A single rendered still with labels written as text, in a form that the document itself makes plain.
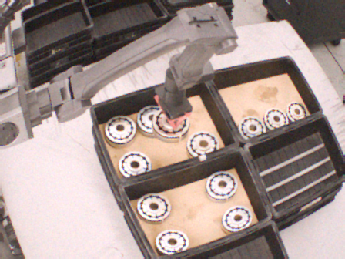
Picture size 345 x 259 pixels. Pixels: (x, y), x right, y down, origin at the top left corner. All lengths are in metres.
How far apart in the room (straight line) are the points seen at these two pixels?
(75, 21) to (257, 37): 0.98
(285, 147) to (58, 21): 1.48
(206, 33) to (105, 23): 1.90
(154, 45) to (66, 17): 1.82
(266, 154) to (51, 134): 0.80
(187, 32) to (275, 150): 0.96
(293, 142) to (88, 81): 0.98
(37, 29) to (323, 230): 1.90
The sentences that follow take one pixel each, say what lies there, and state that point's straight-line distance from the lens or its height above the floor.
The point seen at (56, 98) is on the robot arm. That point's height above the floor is 1.47.
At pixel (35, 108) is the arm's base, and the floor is 1.48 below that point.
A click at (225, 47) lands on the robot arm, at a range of 1.08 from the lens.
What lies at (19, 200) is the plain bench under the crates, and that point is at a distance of 1.97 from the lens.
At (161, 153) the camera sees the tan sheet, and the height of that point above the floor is 0.83.
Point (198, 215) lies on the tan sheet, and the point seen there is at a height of 0.83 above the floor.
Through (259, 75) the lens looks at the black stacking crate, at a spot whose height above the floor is 0.86.
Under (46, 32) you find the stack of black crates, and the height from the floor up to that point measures 0.49.
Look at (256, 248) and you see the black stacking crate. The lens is 1.73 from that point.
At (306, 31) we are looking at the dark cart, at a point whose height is 0.28.
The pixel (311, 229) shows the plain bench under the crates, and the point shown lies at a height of 0.70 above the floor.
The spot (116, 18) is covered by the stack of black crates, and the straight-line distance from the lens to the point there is 2.93.
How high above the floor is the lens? 2.41
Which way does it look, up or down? 56 degrees down
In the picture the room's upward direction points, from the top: 5 degrees clockwise
